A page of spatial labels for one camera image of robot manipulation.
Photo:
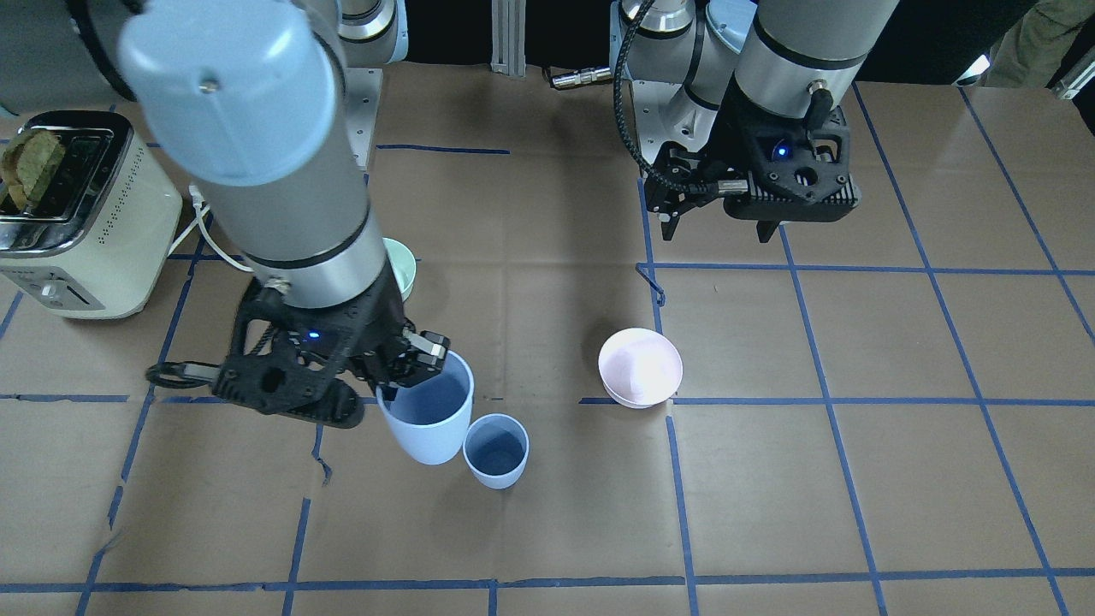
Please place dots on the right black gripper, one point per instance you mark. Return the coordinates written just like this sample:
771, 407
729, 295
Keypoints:
382, 322

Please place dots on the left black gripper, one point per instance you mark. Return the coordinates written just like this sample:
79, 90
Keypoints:
732, 137

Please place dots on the light blue cup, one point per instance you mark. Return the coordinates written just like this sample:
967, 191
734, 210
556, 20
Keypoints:
429, 420
496, 449

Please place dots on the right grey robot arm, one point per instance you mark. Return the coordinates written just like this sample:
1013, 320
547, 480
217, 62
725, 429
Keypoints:
249, 98

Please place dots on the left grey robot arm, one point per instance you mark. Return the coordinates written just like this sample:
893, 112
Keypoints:
772, 49

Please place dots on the mint green bowl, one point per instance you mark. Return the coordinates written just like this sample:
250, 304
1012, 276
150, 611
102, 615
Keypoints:
404, 263

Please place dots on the pink bowl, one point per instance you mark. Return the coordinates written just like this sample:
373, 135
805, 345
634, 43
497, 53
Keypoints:
640, 368

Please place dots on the cream toaster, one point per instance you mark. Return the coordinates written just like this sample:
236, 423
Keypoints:
97, 228

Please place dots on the toast slice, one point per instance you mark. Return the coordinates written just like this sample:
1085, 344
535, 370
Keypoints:
29, 162

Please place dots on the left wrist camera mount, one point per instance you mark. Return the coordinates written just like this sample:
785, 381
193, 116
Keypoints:
797, 168

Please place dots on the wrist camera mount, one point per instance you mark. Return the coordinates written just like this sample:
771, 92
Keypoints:
282, 361
797, 168

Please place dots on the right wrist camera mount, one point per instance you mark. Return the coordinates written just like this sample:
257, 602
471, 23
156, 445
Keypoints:
282, 361

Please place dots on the aluminium frame post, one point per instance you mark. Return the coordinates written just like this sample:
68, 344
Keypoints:
507, 55

